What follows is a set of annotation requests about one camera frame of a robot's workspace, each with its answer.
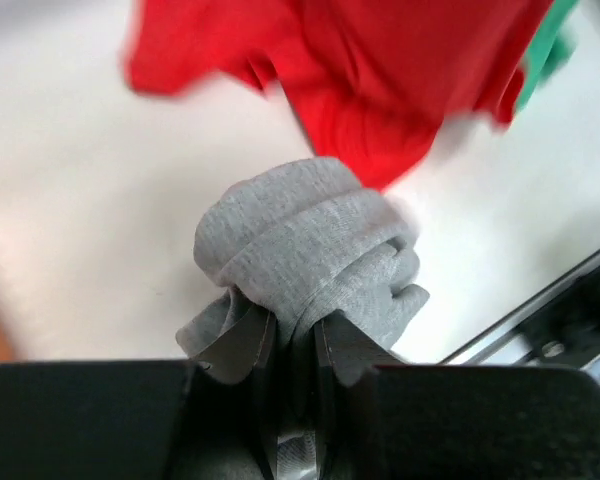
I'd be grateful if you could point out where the grey tank top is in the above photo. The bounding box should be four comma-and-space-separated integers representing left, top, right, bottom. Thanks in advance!
176, 157, 429, 479

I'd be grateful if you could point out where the front aluminium rail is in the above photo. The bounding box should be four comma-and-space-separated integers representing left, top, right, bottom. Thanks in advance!
442, 249, 600, 369

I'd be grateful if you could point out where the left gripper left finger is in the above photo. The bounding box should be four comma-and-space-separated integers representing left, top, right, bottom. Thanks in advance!
0, 309, 277, 479

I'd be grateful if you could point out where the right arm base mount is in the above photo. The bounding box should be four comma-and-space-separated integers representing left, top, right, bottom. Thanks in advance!
518, 266, 600, 368

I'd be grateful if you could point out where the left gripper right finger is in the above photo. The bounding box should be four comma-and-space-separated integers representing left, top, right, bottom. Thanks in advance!
312, 313, 600, 479

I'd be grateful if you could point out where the green tank top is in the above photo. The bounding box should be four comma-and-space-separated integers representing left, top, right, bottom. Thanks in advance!
516, 0, 578, 112

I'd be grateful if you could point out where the red tank top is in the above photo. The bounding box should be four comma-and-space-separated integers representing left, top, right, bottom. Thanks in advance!
125, 0, 551, 189

